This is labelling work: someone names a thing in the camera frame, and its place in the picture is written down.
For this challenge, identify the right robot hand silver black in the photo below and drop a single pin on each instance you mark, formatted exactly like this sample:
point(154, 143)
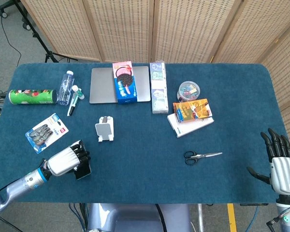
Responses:
point(284, 174)

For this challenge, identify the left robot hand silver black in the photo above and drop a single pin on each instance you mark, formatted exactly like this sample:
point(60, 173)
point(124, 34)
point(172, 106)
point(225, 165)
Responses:
point(62, 160)

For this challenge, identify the black smartphone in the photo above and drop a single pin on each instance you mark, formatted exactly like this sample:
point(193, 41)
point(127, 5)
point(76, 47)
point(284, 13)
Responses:
point(84, 172)

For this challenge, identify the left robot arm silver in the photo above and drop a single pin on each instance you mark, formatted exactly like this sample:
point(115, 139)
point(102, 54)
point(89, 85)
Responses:
point(26, 181)

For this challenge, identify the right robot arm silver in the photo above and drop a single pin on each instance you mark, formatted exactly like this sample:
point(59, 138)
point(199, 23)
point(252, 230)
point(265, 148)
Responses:
point(287, 215)

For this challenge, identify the white phone stand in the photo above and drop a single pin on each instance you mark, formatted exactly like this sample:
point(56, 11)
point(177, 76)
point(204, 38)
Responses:
point(104, 129)

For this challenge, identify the blue cookie box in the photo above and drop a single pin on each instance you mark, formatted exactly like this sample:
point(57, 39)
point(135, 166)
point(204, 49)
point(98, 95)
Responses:
point(125, 84)

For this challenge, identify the white flat box green end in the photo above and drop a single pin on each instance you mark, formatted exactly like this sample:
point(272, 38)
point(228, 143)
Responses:
point(195, 126)

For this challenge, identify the black tripod stand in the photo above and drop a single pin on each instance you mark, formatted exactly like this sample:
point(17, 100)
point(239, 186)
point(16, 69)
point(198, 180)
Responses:
point(49, 56)

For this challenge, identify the orange yellow carton box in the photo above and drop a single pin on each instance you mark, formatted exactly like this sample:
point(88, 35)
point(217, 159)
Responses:
point(192, 110)

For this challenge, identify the blister pack of clips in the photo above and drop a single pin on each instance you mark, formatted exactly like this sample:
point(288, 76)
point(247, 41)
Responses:
point(47, 133)

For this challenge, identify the black white marker pen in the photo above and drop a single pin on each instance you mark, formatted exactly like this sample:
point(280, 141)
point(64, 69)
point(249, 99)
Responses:
point(73, 105)

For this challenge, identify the yellow floor tape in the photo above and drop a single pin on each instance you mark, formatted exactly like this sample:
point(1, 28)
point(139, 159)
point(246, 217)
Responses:
point(232, 217)

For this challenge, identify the white green glue stick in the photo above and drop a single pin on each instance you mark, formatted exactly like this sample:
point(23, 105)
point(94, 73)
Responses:
point(78, 93)

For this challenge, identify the green chips can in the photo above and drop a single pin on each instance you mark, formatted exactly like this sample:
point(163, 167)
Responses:
point(31, 97)

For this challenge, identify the clear plastic water bottle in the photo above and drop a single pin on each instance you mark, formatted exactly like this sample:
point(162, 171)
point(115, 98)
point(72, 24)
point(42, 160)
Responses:
point(65, 88)

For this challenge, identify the blue table cloth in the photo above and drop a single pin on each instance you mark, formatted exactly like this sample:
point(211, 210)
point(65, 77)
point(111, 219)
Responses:
point(145, 174)

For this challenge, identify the grey laptop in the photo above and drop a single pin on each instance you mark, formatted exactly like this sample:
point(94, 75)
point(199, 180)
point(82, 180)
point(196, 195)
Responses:
point(102, 84)

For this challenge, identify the grey robot torso base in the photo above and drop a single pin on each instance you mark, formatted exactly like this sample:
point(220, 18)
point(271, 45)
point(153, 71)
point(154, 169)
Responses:
point(135, 217)

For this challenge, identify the grey metal table leg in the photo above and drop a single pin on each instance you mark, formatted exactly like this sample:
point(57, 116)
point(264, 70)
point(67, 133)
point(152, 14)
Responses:
point(200, 217)

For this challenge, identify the pastel tissue pack bundle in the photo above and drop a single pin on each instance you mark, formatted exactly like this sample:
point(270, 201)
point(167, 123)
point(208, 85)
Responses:
point(159, 91)

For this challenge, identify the clear round tub of clips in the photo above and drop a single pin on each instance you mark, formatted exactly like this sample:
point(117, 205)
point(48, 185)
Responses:
point(188, 90)

